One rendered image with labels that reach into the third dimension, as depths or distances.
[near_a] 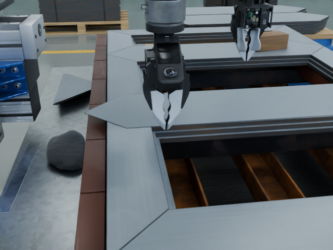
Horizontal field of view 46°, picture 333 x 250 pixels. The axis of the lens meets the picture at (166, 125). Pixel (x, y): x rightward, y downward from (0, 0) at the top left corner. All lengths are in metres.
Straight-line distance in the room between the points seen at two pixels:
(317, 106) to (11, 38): 0.76
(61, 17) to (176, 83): 4.70
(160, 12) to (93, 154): 0.29
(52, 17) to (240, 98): 4.52
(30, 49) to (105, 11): 4.20
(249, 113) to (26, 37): 0.59
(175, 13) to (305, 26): 1.21
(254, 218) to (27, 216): 0.49
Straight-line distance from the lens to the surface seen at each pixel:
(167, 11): 0.70
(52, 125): 1.22
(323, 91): 1.05
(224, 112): 0.87
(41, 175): 0.99
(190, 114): 0.85
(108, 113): 0.86
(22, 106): 1.15
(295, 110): 0.92
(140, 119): 0.83
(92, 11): 5.26
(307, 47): 1.44
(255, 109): 0.90
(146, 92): 0.75
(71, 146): 1.04
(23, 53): 1.09
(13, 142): 2.66
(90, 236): 0.57
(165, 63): 0.68
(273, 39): 1.36
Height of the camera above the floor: 1.21
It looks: 27 degrees down
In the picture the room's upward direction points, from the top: straight up
